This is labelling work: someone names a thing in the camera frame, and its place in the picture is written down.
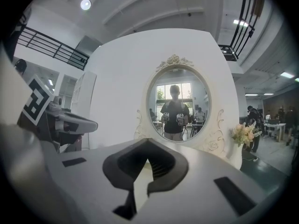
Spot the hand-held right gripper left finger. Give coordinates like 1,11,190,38
102,138,150,220

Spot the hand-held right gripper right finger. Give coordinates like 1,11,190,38
146,138,189,197

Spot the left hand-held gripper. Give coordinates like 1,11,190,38
16,74,99,154

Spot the white shelf unit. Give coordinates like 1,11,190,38
71,71,97,117

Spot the black balcony railing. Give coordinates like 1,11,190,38
15,25,91,71

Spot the white vase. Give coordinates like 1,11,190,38
227,140,245,170

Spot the pale pink flower bouquet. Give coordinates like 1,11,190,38
230,122,263,148

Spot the white partition panel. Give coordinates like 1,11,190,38
89,28,248,160

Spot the white work table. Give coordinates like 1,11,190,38
263,122,287,142

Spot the black stair railing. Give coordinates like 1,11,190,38
218,0,266,62

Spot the oval mirror cream ornate frame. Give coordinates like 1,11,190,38
133,54,228,159

